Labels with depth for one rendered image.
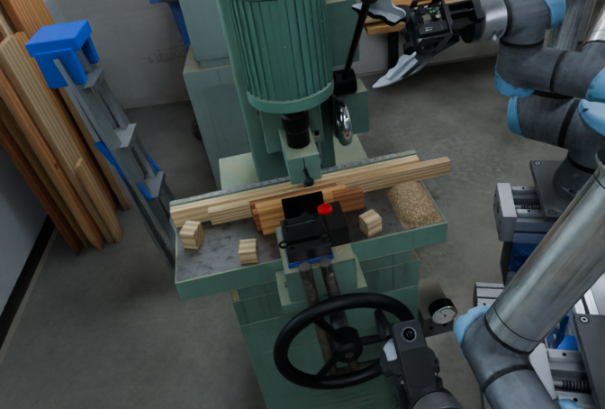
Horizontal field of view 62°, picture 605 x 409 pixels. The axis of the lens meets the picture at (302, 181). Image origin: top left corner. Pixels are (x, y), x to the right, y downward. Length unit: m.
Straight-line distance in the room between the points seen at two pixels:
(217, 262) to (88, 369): 1.23
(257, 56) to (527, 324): 0.60
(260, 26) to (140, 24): 2.67
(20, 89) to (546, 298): 2.04
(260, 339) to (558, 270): 0.80
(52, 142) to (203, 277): 1.43
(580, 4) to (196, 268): 0.99
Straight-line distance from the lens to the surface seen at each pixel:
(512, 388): 0.74
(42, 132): 2.39
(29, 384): 2.35
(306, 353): 1.36
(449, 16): 0.89
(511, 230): 1.40
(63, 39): 1.76
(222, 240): 1.16
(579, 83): 0.99
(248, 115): 1.25
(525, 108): 1.31
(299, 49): 0.91
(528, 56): 1.00
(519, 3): 0.96
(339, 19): 1.18
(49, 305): 2.58
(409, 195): 1.14
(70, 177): 2.49
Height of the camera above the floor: 1.68
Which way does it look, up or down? 38 degrees down
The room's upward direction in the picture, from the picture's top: 9 degrees counter-clockwise
